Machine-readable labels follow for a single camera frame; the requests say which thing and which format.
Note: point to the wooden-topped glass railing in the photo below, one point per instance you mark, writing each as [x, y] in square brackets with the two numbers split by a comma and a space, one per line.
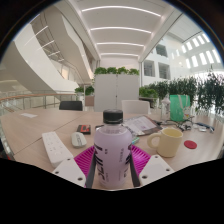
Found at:
[33, 96]

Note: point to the black chair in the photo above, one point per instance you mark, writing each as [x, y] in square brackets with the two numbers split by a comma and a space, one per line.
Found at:
[70, 106]

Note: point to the clear plastic bottle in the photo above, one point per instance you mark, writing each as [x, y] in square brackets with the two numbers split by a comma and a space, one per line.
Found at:
[165, 108]

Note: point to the dark blue flat case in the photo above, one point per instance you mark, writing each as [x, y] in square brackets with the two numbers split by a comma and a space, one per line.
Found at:
[205, 127]

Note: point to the flat round red coaster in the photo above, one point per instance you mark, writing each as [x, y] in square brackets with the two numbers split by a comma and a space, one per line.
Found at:
[190, 144]

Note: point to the green plants atop cabinet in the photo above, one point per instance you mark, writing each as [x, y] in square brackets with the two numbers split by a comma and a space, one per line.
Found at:
[116, 70]

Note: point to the ceiling light strips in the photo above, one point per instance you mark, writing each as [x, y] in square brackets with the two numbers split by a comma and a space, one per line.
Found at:
[120, 29]

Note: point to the small teal card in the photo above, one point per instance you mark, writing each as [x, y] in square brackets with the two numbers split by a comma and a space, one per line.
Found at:
[135, 140]

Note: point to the white paper sheet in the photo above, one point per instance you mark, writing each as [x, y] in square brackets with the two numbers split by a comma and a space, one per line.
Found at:
[28, 115]

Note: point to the white chair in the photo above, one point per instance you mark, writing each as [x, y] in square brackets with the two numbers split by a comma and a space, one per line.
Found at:
[135, 107]

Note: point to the small red-black box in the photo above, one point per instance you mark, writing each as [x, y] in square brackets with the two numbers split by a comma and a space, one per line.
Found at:
[83, 129]

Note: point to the green tote bag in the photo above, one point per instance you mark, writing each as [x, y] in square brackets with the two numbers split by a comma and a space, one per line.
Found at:
[178, 108]

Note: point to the small black device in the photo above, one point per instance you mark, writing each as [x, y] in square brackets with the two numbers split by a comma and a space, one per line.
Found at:
[99, 127]

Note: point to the pale purple black-capped drink bottle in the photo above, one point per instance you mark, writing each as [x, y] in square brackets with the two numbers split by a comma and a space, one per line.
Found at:
[111, 153]

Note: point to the tall green plant hedge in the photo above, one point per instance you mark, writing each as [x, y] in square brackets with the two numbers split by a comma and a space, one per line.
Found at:
[206, 91]

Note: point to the white cabinet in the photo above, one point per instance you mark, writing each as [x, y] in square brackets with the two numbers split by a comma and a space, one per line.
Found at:
[115, 91]

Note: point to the cream ceramic mug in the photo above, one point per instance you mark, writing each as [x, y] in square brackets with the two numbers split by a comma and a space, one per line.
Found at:
[170, 143]

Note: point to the potted green plants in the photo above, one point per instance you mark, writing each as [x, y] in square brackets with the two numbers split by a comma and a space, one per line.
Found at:
[88, 90]

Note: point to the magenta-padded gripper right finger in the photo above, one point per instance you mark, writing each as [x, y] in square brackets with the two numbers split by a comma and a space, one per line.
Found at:
[155, 170]

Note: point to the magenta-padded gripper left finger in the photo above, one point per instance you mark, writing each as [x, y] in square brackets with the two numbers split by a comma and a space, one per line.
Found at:
[71, 171]

